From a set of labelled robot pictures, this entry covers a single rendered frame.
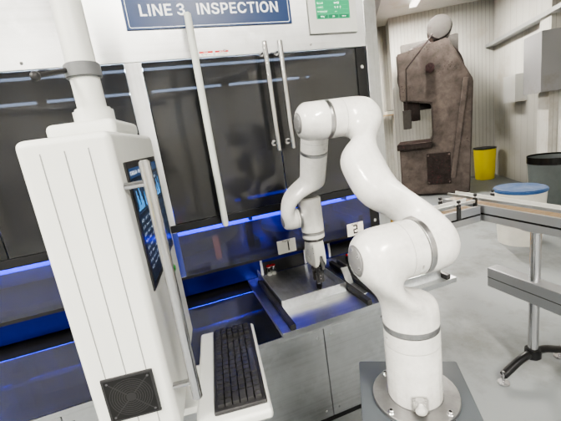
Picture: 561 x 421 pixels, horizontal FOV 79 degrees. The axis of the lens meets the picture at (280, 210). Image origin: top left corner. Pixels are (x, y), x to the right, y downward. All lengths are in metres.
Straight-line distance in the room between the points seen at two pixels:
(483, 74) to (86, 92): 8.11
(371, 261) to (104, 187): 0.56
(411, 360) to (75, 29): 1.08
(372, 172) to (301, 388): 1.28
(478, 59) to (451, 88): 1.99
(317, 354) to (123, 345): 1.06
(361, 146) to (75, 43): 0.74
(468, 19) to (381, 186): 7.98
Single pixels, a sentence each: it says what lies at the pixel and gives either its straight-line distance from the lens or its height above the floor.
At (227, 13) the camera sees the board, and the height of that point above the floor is 1.94.
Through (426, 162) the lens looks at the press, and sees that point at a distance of 6.75.
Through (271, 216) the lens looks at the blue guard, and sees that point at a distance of 1.43.
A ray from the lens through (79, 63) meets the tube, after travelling 1.03.
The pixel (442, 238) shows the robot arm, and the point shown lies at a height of 1.25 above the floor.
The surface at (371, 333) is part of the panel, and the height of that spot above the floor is 0.46.
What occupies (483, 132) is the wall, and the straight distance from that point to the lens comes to 8.62.
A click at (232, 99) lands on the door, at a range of 1.39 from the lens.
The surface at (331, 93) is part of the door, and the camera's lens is 1.53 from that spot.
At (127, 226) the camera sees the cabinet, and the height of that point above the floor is 1.35.
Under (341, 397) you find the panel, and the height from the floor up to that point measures 0.18.
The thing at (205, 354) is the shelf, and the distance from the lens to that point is 1.28.
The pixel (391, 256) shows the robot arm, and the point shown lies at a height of 1.24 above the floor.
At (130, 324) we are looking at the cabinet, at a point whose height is 1.12.
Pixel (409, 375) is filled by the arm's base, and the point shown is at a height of 0.96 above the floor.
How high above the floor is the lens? 1.49
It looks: 13 degrees down
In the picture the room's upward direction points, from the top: 8 degrees counter-clockwise
